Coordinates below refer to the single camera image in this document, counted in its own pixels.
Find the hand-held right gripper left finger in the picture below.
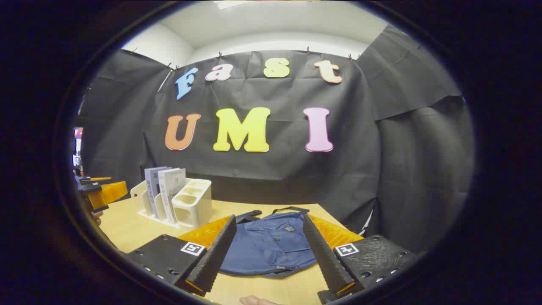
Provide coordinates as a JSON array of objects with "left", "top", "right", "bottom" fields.
[{"left": 125, "top": 214, "right": 238, "bottom": 297}]

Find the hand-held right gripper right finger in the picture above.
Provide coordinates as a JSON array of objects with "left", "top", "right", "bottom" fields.
[{"left": 301, "top": 213, "right": 420, "bottom": 304}]

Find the blue schoolbag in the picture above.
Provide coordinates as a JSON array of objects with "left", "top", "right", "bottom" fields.
[{"left": 219, "top": 206, "right": 321, "bottom": 278}]

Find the white bookshelf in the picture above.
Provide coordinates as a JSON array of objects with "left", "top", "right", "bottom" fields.
[{"left": 130, "top": 178, "right": 213, "bottom": 230}]

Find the white book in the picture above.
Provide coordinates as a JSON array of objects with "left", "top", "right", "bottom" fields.
[{"left": 158, "top": 168, "right": 187, "bottom": 224}]

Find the black backdrop cloth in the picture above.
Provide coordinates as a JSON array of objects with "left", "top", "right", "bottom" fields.
[{"left": 78, "top": 25, "right": 475, "bottom": 255}]

